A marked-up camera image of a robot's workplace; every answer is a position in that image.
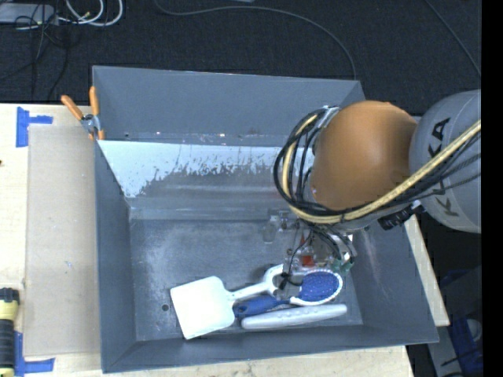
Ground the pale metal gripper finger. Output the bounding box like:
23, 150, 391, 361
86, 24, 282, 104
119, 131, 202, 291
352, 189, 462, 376
262, 224, 292, 245
268, 208, 299, 228

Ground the blue and white hairbrush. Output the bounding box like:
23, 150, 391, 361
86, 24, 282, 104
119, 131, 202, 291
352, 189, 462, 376
232, 269, 344, 322

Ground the grey metal bin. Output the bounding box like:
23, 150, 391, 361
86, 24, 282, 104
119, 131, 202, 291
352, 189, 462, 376
91, 64, 440, 374

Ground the white plastic spatula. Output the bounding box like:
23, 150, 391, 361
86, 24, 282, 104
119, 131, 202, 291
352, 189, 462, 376
169, 264, 288, 341

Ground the pale wood flat board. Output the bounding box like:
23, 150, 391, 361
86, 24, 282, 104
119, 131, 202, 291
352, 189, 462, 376
23, 123, 101, 357

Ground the black cylinder on white bracket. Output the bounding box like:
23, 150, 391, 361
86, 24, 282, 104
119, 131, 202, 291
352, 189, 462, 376
377, 203, 424, 230

